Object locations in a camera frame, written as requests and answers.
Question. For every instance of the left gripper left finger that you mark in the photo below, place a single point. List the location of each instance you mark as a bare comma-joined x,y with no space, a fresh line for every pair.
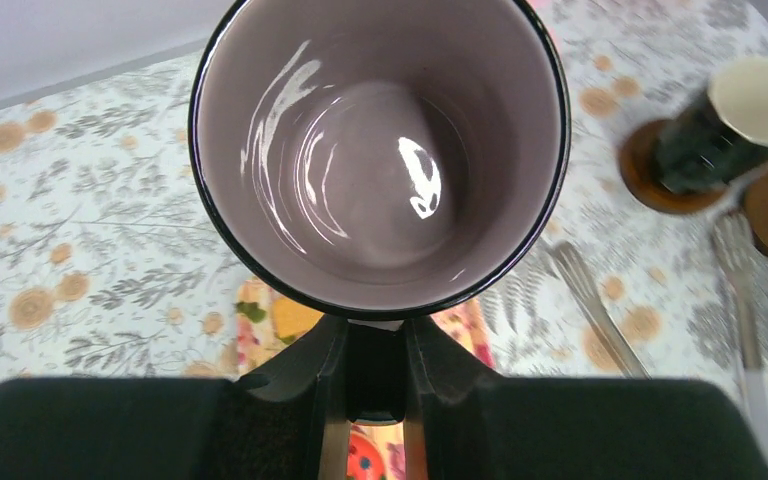
290,418

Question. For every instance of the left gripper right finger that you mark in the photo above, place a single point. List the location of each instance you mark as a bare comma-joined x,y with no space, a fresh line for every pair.
455,409

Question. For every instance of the purple mug black handle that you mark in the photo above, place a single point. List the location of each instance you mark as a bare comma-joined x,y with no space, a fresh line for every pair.
379,161

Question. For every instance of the black mug white inside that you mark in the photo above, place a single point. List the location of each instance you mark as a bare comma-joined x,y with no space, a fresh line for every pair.
721,134

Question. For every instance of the floral dessert tray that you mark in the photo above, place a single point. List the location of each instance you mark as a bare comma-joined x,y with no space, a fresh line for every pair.
268,322

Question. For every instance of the red donut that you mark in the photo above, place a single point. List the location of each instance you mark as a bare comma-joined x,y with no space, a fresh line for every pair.
364,459

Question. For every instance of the floral tablecloth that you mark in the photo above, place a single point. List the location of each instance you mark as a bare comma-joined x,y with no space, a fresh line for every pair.
109,265

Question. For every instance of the metal tongs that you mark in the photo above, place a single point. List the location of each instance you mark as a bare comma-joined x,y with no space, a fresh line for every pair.
732,241

